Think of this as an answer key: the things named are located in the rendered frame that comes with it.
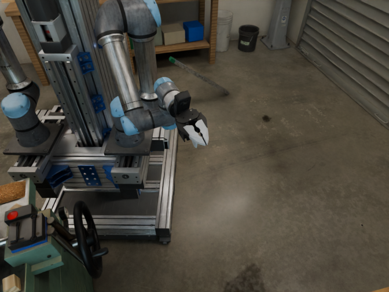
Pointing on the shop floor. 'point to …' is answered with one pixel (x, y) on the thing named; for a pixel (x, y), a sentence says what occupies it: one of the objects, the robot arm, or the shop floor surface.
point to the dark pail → (248, 37)
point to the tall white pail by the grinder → (223, 30)
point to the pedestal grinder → (278, 26)
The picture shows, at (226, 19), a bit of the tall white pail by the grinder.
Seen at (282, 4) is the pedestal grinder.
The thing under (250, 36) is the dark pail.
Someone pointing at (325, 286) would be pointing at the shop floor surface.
